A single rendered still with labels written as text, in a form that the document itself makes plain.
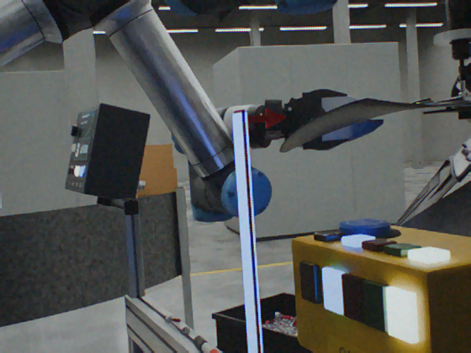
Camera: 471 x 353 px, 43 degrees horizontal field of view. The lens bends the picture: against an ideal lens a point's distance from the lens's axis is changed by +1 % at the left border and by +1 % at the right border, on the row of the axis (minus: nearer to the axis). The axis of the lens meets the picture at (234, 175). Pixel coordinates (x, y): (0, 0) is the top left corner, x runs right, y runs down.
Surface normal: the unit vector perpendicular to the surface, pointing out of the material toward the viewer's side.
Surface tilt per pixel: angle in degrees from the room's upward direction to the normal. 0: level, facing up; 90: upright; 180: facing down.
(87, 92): 90
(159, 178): 90
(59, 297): 90
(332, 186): 90
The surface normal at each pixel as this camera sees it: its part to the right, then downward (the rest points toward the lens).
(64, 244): 0.65, 0.00
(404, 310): -0.91, 0.08
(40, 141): 0.25, 0.04
